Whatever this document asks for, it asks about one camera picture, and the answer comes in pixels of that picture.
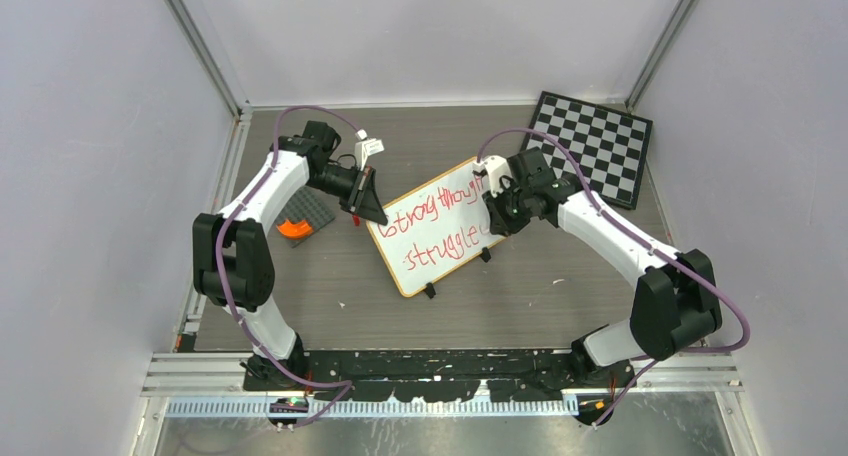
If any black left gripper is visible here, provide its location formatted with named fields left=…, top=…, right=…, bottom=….
left=306, top=164, right=388, bottom=225

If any white whiteboard orange frame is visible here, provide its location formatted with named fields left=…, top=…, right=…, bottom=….
left=367, top=157, right=504, bottom=297

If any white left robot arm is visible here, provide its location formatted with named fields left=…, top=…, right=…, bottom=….
left=192, top=121, right=388, bottom=390

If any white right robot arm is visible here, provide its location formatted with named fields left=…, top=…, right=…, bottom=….
left=472, top=148, right=723, bottom=387

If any grey studded building plate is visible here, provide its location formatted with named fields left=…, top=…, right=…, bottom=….
left=274, top=187, right=335, bottom=247

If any orange curved block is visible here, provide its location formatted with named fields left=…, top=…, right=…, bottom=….
left=276, top=219, right=315, bottom=241

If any black white checkerboard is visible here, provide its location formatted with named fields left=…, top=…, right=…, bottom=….
left=529, top=91, right=653, bottom=210

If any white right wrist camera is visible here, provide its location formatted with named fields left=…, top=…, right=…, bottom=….
left=472, top=155, right=514, bottom=197

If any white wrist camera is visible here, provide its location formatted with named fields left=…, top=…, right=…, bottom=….
left=353, top=129, right=385, bottom=171
left=472, top=155, right=514, bottom=197

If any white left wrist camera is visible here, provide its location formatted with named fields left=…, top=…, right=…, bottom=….
left=353, top=129, right=385, bottom=171

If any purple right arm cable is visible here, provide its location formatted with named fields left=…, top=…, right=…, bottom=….
left=474, top=128, right=753, bottom=429

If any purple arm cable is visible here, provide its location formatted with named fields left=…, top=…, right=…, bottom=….
left=213, top=105, right=369, bottom=429
left=474, top=128, right=753, bottom=429

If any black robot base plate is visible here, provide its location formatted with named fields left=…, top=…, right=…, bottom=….
left=240, top=349, right=634, bottom=403

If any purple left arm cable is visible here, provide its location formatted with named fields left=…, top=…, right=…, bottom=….
left=213, top=105, right=369, bottom=429

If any aluminium rail frame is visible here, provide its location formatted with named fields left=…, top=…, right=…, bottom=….
left=142, top=350, right=744, bottom=423

